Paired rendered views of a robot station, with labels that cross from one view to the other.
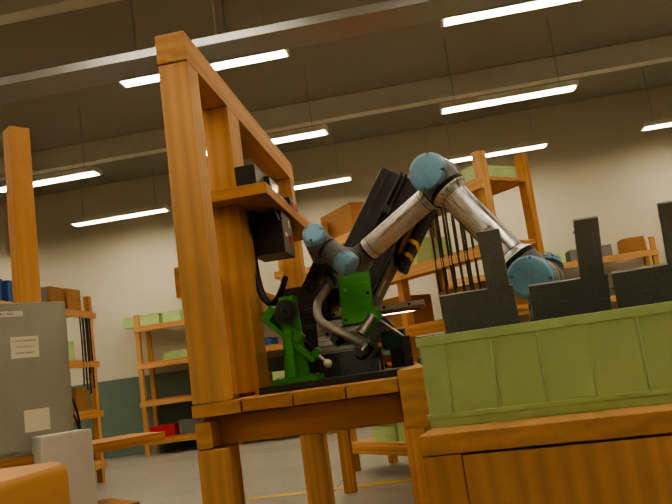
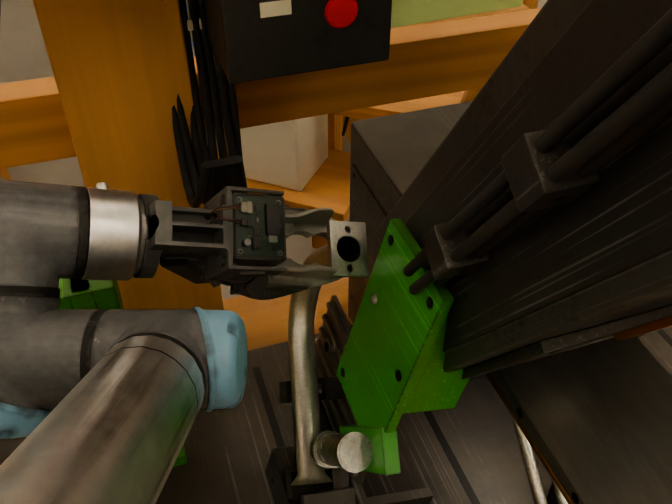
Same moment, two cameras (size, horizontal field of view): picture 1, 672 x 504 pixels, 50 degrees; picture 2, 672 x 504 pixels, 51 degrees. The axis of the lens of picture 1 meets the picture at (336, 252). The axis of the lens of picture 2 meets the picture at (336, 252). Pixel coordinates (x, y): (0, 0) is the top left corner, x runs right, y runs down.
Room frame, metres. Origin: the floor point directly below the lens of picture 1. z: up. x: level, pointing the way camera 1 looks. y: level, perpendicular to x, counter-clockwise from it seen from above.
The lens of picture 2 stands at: (2.29, -0.43, 1.67)
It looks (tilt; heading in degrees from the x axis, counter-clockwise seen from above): 41 degrees down; 64
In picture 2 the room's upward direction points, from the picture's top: straight up
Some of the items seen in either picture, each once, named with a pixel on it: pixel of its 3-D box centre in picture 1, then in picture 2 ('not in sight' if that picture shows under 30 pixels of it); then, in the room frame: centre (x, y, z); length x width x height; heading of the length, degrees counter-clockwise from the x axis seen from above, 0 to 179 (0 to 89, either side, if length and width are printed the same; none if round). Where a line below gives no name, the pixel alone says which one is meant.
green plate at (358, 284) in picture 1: (356, 295); (416, 333); (2.56, -0.05, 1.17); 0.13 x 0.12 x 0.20; 173
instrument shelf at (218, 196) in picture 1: (263, 219); not in sight; (2.68, 0.26, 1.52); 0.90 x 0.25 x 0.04; 173
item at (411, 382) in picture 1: (432, 384); not in sight; (2.61, -0.28, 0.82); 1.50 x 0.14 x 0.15; 173
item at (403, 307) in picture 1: (373, 312); (563, 360); (2.71, -0.11, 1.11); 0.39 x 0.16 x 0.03; 83
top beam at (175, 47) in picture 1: (242, 127); not in sight; (2.68, 0.30, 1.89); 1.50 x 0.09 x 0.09; 173
